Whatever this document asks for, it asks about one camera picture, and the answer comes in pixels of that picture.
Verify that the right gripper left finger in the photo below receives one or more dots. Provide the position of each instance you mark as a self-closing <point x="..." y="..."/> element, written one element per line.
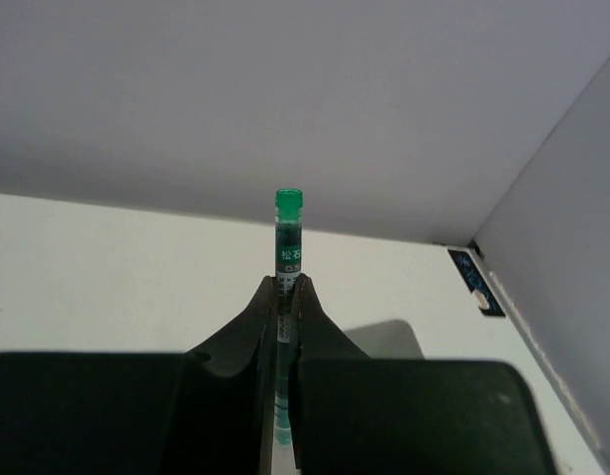
<point x="207" y="410"/>

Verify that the green gel pen refill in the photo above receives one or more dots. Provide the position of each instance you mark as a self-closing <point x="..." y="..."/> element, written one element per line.
<point x="288" y="257"/>

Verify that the right blue table label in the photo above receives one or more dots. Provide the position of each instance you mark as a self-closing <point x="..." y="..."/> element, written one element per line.
<point x="487" y="303"/>

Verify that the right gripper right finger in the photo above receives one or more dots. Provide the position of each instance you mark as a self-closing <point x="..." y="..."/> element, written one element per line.
<point x="354" y="414"/>

